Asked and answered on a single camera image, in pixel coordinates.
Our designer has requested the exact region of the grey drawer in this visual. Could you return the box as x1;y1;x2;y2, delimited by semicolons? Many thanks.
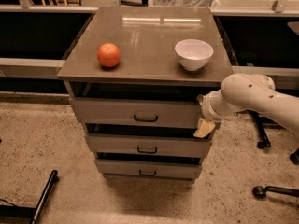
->
94;159;202;180
69;98;202;129
85;134;210;158

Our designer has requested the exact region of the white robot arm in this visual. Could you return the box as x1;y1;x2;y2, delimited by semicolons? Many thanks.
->
193;74;299;138

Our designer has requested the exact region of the white bowl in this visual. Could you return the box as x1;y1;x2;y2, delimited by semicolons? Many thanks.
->
175;39;214;72

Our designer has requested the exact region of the grey bottom drawer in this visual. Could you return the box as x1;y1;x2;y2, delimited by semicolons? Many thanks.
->
94;159;202;180

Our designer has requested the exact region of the black stand leg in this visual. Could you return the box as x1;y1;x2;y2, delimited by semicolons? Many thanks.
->
0;170;59;224
250;111;271;149

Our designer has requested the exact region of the grey middle drawer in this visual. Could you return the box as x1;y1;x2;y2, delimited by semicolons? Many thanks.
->
85;134;210;158

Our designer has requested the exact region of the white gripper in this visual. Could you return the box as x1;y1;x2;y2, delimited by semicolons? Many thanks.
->
193;91;224;138

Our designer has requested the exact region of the black caster far right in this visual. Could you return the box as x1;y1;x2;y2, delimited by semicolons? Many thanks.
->
290;148;299;165

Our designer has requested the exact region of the black stand leg left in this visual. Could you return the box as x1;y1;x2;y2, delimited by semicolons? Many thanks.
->
0;170;59;224

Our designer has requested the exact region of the black stand leg right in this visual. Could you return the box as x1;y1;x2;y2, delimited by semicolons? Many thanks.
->
250;111;271;149

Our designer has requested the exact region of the orange fruit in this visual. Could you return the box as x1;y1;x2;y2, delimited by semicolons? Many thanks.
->
97;43;121;68

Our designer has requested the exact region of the grey drawer cabinet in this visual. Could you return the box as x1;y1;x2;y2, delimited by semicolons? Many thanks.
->
56;6;239;185

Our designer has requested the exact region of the grey top drawer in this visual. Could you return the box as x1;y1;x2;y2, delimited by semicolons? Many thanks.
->
69;98;202;129

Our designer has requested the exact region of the black caster leg right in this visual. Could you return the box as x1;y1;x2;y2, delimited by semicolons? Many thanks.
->
252;186;299;199

